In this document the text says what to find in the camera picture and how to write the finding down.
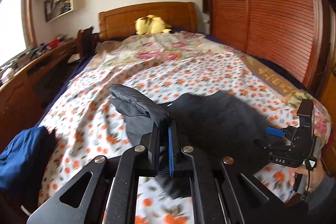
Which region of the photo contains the black jacket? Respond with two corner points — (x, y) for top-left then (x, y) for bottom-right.
(109, 84), (278, 199)

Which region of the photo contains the person's right forearm grey sleeve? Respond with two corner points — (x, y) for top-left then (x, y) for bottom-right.
(306, 175), (335, 223)

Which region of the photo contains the person's right hand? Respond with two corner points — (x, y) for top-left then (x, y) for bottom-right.
(288, 159), (326, 192)

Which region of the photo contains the gold bed runner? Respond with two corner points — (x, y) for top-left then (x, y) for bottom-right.
(240, 54), (315, 109)

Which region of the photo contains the folded blue garment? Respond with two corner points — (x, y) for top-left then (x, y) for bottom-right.
(1, 126), (57, 201)

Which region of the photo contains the long wooden desk cabinet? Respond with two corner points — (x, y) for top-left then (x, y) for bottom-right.
(1, 38), (76, 150)

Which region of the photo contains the pink floral quilt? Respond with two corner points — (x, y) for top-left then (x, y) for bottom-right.
(92, 31), (235, 67)

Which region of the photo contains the wooden louvred wardrobe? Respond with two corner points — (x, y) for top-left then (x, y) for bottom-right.
(209, 0), (330, 92)

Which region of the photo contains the wooden chair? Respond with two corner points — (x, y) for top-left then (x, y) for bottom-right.
(76, 26), (100, 59)

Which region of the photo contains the red item on desk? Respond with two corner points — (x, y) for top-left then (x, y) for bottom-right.
(48, 39), (59, 48)

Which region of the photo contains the wooden headboard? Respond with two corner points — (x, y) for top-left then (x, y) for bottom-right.
(98, 1), (198, 41)

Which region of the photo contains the yellow plush toy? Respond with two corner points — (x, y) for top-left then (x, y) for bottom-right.
(135, 15), (172, 35)

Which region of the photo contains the window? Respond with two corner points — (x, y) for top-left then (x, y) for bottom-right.
(0, 0), (26, 65)

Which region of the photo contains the wooden door with handle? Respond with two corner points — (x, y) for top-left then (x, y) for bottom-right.
(318, 63), (336, 177)

